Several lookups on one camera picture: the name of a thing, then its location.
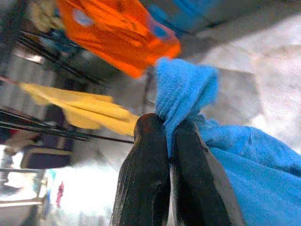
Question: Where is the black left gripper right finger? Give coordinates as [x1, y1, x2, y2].
[169, 120, 246, 226]

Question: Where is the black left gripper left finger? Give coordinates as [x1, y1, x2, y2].
[110, 113, 171, 226]

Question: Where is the light blue shirt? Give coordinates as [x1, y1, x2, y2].
[154, 57, 301, 226]

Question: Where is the pink rag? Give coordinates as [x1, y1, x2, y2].
[55, 181, 65, 209]

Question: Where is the yellow shirt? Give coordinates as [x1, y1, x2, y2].
[20, 82, 139, 137]

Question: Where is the dark purple armchair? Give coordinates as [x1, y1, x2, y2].
[21, 103, 73, 170]

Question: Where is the black drying rack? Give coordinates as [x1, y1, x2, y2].
[0, 30, 151, 144]

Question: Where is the orange shirt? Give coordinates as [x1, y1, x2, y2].
[57, 0, 182, 80]

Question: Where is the dark blue hanging garment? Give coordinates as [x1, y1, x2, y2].
[148, 0, 212, 33]

